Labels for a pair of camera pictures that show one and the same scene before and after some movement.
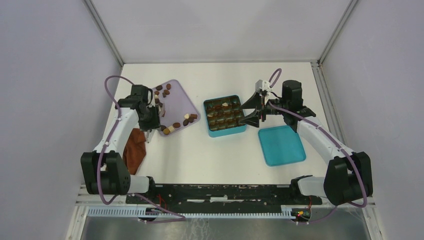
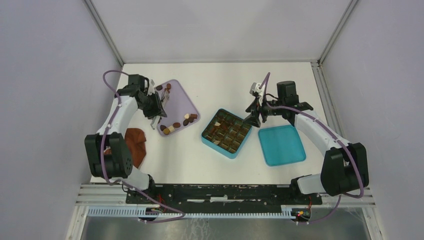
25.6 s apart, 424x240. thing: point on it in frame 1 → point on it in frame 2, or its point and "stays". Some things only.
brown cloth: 134,150 stays
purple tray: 180,111 stays
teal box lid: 281,145 stays
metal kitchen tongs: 149,133 → 165,98
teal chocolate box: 223,115 → 226,133
